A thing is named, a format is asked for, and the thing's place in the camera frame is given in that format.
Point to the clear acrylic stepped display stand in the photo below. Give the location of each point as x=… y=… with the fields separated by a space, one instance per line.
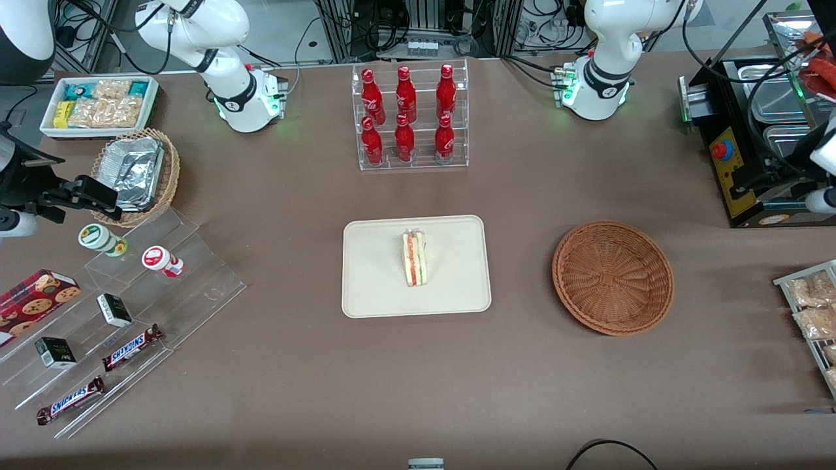
x=196 y=287

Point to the tray of packaged crackers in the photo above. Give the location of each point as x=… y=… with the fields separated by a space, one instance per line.
x=806 y=356

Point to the small black carton box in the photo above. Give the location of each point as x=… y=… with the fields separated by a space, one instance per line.
x=55 y=353
x=115 y=311

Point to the aluminium frame rack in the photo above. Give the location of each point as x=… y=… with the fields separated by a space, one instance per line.
x=346 y=29

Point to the red and white lidded cup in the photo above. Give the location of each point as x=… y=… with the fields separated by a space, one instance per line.
x=160 y=260

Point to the red tartan cookie box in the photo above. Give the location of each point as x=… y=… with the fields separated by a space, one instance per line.
x=36 y=300

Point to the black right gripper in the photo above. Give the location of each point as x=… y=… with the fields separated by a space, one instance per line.
x=21 y=183

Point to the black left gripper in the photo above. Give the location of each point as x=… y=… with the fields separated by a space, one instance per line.
x=804 y=150

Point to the brown round wicker basket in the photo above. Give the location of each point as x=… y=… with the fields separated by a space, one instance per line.
x=614 y=277

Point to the white rectangular snack bin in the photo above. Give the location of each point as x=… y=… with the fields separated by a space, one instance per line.
x=153 y=98

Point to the teal snack packet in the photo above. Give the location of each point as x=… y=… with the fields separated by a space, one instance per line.
x=140 y=89
x=77 y=90

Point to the clear cracker snack bag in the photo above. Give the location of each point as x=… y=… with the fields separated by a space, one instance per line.
x=86 y=113
x=111 y=89
x=124 y=111

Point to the cream rectangular serving tray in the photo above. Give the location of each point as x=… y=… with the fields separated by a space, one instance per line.
x=379 y=274

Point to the clear acrylic bottle rack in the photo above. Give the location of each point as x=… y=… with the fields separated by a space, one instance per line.
x=411 y=163

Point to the light tan wicker basket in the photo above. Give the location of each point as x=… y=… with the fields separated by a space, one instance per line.
x=171 y=170

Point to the black machine with yellow panel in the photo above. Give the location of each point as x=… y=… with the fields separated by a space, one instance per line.
x=735 y=170

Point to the red cola bottle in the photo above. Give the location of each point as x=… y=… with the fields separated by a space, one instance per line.
x=372 y=143
x=446 y=94
x=404 y=141
x=372 y=98
x=405 y=96
x=444 y=140

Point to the grey device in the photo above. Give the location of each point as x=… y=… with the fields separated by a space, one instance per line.
x=426 y=465

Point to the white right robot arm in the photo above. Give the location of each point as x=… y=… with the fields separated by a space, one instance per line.
x=228 y=72

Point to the plastic triangle sandwich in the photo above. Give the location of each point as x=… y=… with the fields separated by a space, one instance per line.
x=415 y=261

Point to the brown Snickers chocolate bar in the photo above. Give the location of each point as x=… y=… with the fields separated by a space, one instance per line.
x=70 y=400
x=132 y=347

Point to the yellow snack packet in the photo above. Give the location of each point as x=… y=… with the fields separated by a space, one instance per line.
x=63 y=114

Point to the white power strip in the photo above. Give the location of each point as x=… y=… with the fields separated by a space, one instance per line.
x=421 y=47

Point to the aluminium foil tray stack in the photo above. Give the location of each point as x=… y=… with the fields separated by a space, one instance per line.
x=134 y=170

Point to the green and white lidded cup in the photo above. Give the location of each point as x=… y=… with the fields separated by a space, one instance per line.
x=98 y=237

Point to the clear nut snack bag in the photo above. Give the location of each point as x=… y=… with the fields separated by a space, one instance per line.
x=830 y=354
x=816 y=323
x=810 y=290
x=831 y=378

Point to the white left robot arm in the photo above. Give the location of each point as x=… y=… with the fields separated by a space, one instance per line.
x=604 y=72

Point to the stainless steel food pan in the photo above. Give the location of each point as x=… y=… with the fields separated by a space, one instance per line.
x=780 y=101
x=780 y=140

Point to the red emergency stop button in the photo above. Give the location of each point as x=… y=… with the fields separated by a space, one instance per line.
x=721 y=151

